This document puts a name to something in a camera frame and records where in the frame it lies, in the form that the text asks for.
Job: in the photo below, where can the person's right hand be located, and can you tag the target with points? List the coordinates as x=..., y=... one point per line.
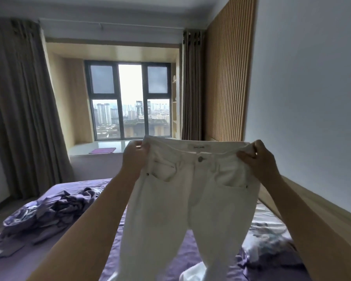
x=261, y=163

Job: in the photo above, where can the person's left hand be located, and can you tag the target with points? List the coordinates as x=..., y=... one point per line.
x=132, y=160

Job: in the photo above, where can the person's right thumb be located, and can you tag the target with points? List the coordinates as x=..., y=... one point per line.
x=245, y=155

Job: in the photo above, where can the person's left thumb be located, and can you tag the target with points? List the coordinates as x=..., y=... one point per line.
x=142, y=148

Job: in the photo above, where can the white jeans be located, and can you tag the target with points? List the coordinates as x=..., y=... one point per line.
x=190, y=201

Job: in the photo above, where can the person's left forearm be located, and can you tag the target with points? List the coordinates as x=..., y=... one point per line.
x=84, y=228

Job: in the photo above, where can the person's right forearm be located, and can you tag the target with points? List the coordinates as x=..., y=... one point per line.
x=307, y=228

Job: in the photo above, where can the purple mat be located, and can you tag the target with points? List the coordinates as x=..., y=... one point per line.
x=102, y=150

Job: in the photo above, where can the black framed window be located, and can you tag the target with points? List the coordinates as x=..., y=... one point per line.
x=128, y=102

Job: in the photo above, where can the grey curtain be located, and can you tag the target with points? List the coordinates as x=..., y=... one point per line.
x=20, y=111
x=193, y=84

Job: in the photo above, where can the floral pillow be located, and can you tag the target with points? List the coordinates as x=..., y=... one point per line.
x=269, y=242

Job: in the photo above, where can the purple bed sheet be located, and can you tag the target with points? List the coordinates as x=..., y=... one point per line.
x=76, y=248

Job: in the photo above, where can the white garment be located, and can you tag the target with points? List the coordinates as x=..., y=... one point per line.
x=194, y=272

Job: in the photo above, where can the wooden slat wall panel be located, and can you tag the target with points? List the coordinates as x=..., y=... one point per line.
x=226, y=70

